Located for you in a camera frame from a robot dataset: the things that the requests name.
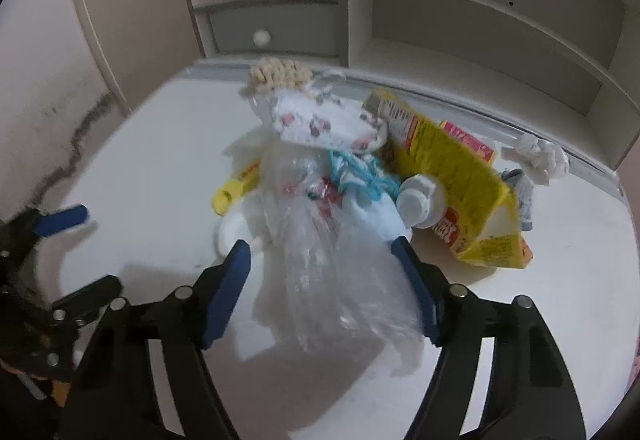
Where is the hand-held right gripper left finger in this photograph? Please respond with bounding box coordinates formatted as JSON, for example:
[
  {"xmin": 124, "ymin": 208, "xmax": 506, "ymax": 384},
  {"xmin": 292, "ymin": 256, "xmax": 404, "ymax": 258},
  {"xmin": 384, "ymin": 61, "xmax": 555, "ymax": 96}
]
[{"xmin": 60, "ymin": 240, "xmax": 253, "ymax": 440}]

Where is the yellow tube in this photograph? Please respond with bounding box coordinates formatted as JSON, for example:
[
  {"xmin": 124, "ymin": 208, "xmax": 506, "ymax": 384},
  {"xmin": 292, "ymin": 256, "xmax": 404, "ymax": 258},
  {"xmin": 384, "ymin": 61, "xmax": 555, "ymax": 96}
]
[{"xmin": 212, "ymin": 160, "xmax": 262, "ymax": 217}]

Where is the light blue cloth turquoise yarn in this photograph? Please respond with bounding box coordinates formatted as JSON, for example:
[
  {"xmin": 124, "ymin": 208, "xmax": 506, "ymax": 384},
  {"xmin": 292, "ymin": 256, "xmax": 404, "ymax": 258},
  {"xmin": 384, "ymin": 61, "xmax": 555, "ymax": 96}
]
[{"xmin": 327, "ymin": 150, "xmax": 414, "ymax": 241}]

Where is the yellow cardboard box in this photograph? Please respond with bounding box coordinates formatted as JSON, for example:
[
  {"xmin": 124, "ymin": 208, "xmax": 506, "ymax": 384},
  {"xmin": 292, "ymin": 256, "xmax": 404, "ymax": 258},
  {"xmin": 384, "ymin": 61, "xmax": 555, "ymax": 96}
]
[{"xmin": 362, "ymin": 87, "xmax": 534, "ymax": 269}]

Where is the clear plastic bag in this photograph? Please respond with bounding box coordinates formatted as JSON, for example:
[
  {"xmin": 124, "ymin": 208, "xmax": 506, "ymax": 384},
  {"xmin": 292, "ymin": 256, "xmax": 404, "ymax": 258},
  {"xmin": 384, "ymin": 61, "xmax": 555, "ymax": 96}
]
[{"xmin": 252, "ymin": 130, "xmax": 427, "ymax": 371}]

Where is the crumpled white tissue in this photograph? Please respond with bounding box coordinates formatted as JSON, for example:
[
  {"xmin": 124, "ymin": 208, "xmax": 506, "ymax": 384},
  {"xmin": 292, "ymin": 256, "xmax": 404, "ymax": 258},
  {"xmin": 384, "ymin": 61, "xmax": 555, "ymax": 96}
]
[{"xmin": 501, "ymin": 133, "xmax": 571, "ymax": 189}]

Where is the white plastic bottle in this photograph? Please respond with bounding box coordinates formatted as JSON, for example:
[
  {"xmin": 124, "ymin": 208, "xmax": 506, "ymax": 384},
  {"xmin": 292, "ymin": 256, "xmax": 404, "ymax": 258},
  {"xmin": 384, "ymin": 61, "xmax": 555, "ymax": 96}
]
[{"xmin": 396, "ymin": 173, "xmax": 454, "ymax": 231}]

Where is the white round lid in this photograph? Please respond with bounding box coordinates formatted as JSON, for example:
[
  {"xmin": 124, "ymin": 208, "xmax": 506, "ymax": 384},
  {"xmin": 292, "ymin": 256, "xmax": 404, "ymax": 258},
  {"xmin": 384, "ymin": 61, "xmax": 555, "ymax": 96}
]
[{"xmin": 214, "ymin": 207, "xmax": 267, "ymax": 265}]

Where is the floral printed cloth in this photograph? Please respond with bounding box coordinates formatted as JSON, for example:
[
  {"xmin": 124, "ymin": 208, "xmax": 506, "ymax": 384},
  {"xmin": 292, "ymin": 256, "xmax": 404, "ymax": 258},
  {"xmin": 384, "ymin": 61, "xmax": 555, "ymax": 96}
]
[{"xmin": 270, "ymin": 88, "xmax": 392, "ymax": 157}]

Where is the grey sock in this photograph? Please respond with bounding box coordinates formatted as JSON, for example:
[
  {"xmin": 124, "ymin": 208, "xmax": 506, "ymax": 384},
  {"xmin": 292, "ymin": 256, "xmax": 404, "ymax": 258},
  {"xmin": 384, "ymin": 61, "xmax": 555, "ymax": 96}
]
[{"xmin": 502, "ymin": 168, "xmax": 537, "ymax": 231}]

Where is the beige knitted cloth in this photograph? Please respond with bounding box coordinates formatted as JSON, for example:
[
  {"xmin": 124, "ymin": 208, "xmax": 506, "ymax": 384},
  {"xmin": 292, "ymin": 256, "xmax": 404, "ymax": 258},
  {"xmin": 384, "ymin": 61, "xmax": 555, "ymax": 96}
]
[{"xmin": 238, "ymin": 56, "xmax": 314, "ymax": 101}]

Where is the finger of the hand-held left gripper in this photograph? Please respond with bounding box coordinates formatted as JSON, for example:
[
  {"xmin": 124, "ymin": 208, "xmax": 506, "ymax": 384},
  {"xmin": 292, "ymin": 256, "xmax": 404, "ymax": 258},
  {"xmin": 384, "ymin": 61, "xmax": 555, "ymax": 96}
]
[
  {"xmin": 50, "ymin": 275, "xmax": 124, "ymax": 327},
  {"xmin": 0, "ymin": 204, "xmax": 90, "ymax": 265}
]

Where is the small red pink box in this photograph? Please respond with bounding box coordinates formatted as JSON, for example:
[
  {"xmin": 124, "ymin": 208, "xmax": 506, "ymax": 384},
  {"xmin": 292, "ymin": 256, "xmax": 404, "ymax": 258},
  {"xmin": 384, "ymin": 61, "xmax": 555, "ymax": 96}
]
[{"xmin": 440, "ymin": 120, "xmax": 499, "ymax": 165}]

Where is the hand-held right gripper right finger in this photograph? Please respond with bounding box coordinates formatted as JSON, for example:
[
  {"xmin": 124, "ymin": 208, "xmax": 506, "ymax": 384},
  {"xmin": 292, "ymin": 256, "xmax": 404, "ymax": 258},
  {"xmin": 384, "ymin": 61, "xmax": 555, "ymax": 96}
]
[{"xmin": 390, "ymin": 236, "xmax": 589, "ymax": 440}]

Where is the white door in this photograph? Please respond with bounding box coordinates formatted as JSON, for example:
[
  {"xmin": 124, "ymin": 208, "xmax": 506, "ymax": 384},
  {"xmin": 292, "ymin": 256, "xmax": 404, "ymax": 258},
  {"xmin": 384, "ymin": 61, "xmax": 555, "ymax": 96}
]
[{"xmin": 62, "ymin": 0, "xmax": 202, "ymax": 114}]

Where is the white shelf unit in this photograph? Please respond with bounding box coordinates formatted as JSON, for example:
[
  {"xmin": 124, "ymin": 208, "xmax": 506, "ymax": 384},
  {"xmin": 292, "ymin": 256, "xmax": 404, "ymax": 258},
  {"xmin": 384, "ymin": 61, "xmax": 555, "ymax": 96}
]
[{"xmin": 172, "ymin": 0, "xmax": 640, "ymax": 171}]

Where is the grey drawer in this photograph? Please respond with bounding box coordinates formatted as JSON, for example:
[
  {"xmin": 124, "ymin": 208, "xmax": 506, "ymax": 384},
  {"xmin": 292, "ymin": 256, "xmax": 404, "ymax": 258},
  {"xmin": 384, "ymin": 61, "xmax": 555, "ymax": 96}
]
[{"xmin": 207, "ymin": 4, "xmax": 347, "ymax": 59}]

